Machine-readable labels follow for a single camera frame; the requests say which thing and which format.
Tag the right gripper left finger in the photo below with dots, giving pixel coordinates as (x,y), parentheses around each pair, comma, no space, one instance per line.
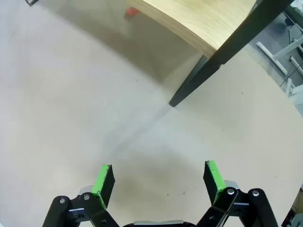
(99,186)

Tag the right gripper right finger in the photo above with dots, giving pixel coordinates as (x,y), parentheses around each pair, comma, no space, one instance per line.
(216,182)

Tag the white table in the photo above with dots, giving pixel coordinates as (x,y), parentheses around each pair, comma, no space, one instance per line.
(265,49)

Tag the small red paper scrap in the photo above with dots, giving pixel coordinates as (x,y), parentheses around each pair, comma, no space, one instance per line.
(131,11)

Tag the two-tier wooden shelf black frame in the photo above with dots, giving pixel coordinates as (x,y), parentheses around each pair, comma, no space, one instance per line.
(201,21)

